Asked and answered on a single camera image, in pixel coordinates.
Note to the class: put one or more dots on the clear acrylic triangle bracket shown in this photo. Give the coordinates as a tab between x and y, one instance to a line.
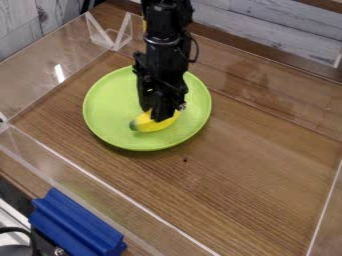
109	38

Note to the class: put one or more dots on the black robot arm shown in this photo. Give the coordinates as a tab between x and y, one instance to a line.
168	17

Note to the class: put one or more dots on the yellow labelled tin can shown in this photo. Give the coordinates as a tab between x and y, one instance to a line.
144	25

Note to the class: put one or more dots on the blue plastic clamp block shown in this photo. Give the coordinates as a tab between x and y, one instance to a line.
73	228

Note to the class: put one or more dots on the clear acrylic front wall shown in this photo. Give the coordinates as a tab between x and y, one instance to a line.
36	169

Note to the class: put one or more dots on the yellow toy banana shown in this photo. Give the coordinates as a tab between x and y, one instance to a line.
144	124

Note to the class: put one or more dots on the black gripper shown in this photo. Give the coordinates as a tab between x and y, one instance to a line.
159	68

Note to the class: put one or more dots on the green round plate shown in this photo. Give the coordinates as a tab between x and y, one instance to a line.
110	106

